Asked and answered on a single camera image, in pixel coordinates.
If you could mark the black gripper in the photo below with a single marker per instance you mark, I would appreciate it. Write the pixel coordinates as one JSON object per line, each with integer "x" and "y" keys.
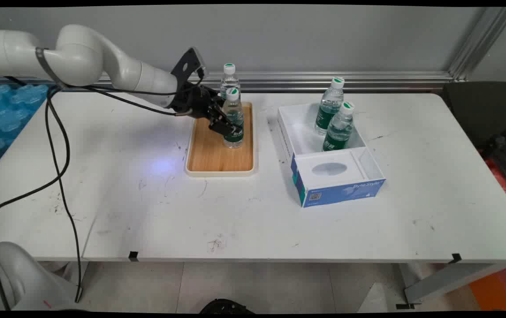
{"x": 195, "y": 102}

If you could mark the clear water bottle green label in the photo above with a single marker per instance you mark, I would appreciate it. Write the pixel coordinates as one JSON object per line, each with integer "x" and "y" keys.
{"x": 229, "y": 79}
{"x": 339, "y": 130}
{"x": 234, "y": 110}
{"x": 329, "y": 108}

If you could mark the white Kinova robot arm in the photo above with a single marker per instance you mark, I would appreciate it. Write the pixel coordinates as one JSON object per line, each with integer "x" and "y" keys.
{"x": 80, "y": 57}

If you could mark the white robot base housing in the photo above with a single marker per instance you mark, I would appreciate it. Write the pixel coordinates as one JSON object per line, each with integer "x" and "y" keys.
{"x": 18, "y": 278}

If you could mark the wooden tray cream rim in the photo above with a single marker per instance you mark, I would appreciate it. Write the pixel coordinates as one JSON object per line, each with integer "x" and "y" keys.
{"x": 217, "y": 154}

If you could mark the white and blue cardboard box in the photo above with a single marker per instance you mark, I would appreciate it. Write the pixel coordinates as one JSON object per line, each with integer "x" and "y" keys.
{"x": 336, "y": 185}

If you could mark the black tape marker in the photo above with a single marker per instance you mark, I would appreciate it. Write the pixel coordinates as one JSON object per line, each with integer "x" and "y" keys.
{"x": 456, "y": 258}
{"x": 133, "y": 256}

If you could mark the black round floor object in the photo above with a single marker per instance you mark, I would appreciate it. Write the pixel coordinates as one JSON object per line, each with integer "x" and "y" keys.
{"x": 226, "y": 307}

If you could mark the blue plastic-wrapped pack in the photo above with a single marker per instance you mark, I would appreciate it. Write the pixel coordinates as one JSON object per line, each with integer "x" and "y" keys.
{"x": 9, "y": 115}

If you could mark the slanted aluminium profile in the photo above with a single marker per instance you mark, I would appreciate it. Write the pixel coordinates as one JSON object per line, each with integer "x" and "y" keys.
{"x": 482, "y": 42}

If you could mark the grey table leg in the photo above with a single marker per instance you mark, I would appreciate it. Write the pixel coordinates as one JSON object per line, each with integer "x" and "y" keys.
{"x": 447, "y": 282}

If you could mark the red patterned object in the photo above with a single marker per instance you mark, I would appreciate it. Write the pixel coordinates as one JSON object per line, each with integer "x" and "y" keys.
{"x": 502, "y": 181}

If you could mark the orange floor object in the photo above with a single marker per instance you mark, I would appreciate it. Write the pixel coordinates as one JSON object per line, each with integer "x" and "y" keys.
{"x": 498, "y": 289}

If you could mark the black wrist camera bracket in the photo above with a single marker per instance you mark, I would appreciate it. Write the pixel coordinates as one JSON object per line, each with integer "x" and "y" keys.
{"x": 187, "y": 65}

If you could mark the horizontal aluminium rail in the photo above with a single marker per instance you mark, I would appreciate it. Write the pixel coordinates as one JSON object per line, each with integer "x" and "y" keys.
{"x": 323, "y": 81}

